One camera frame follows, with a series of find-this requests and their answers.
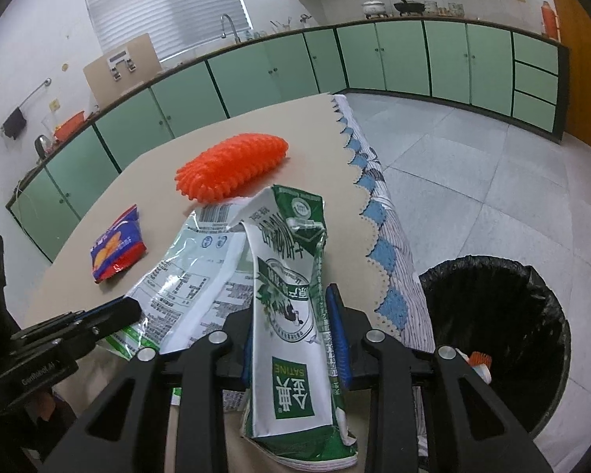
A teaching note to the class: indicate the utensil holder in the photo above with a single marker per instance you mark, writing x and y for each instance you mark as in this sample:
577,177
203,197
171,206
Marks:
281,27

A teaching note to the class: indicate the red thermos flask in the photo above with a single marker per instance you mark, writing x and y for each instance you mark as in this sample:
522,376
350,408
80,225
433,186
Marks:
550,19

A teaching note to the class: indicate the wooden door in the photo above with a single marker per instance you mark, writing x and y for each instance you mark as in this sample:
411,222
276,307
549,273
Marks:
583,69

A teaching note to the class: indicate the crushed green milk carton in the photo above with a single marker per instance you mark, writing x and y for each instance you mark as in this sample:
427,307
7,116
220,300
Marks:
285,315

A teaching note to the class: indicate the white cooking pot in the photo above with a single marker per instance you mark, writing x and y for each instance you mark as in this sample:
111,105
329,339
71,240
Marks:
374,7

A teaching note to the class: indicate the blue and white crochet tablecloth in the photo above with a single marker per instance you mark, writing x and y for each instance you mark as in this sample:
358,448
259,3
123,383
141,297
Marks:
391,305

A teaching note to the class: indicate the bin with black liner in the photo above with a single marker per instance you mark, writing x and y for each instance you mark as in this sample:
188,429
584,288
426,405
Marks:
497,305

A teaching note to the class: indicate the rolled orange foam net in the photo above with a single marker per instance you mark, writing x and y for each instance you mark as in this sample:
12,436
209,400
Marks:
231,162

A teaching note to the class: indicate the green kitchen base cabinets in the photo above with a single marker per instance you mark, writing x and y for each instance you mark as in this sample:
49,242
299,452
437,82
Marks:
448,59

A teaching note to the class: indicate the chrome sink faucet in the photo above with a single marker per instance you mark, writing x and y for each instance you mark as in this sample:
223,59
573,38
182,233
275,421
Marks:
228,22

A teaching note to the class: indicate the orange plastic basket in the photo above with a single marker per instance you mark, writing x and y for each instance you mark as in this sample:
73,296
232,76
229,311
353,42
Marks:
70,125

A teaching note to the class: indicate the blue and red snack packet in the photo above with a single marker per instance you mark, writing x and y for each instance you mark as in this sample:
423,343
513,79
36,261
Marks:
115,251

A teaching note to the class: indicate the glass jar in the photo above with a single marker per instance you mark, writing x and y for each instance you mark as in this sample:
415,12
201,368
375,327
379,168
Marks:
430,8
456,9

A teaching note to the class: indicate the white and green plastic bag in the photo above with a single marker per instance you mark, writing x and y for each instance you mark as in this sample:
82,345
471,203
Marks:
192,276

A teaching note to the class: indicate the white window blind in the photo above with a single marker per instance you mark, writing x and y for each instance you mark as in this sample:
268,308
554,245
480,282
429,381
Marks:
167,5

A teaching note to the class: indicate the black wok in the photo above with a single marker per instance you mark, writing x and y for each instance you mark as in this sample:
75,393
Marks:
409,7

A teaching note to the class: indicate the metal towel rail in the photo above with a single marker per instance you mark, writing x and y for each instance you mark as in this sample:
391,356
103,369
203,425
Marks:
37,91

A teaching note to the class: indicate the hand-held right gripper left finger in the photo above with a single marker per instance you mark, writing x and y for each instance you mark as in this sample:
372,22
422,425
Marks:
234,350

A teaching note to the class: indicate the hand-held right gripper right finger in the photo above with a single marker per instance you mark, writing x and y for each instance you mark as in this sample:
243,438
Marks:
336,340

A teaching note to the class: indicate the cardboard sheet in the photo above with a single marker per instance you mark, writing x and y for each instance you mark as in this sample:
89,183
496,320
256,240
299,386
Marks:
145,56

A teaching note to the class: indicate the dark cloth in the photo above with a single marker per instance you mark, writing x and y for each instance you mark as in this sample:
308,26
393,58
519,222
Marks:
15,123

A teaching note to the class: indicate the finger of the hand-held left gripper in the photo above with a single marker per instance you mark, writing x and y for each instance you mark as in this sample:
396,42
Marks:
113,318
54,325

